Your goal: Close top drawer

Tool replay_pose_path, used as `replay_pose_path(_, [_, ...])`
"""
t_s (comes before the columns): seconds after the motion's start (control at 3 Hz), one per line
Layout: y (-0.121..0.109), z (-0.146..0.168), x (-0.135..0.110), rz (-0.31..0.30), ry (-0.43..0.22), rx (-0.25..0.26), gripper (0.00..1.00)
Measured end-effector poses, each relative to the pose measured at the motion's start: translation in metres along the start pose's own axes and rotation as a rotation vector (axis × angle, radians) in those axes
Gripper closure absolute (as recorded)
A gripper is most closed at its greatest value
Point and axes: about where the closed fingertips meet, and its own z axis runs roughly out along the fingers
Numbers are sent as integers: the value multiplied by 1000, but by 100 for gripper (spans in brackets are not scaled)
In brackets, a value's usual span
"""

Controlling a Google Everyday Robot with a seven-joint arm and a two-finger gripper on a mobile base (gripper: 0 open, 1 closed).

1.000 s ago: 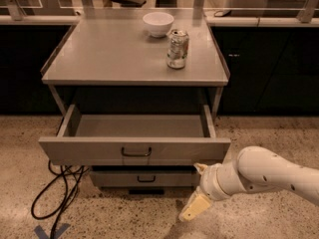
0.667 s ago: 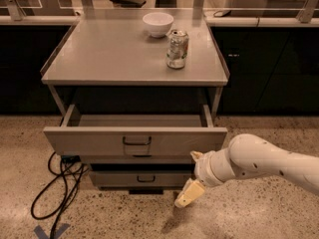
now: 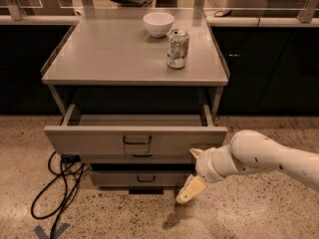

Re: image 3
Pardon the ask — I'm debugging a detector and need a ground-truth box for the black floor cable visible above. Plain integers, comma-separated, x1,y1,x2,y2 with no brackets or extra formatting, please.
30,150,90,239

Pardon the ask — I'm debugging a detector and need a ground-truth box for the grey bottom drawer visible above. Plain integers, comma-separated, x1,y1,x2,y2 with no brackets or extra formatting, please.
90,171,189,187

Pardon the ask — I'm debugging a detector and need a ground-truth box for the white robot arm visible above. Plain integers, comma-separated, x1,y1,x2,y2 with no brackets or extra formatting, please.
176,130,319,203

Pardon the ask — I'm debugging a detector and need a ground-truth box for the grey top drawer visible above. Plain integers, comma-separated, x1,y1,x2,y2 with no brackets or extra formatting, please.
45,105,227,157

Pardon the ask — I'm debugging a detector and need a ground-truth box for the silver drink can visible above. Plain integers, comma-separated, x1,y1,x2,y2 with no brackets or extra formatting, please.
166,29,189,69

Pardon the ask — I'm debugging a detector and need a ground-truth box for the black office chair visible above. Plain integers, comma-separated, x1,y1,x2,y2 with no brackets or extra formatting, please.
111,0,147,7

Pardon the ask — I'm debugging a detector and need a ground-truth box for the grey drawer cabinet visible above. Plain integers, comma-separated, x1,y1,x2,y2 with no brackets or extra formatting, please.
42,9,229,190

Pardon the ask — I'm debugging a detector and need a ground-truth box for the grey drawer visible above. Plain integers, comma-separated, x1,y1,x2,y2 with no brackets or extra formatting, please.
80,154,194,163
45,105,227,157
90,171,189,187

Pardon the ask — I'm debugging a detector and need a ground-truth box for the black cable on ledge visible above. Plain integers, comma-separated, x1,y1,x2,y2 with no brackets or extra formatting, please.
212,9,232,18

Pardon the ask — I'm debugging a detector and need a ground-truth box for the white bowl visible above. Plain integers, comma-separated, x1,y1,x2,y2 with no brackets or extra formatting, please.
143,12,174,38

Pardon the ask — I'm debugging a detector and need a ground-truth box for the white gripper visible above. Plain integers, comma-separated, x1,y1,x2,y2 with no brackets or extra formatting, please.
175,145,238,204

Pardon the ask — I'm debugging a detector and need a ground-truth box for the grey middle drawer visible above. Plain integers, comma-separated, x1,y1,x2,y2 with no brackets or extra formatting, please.
80,154,194,163

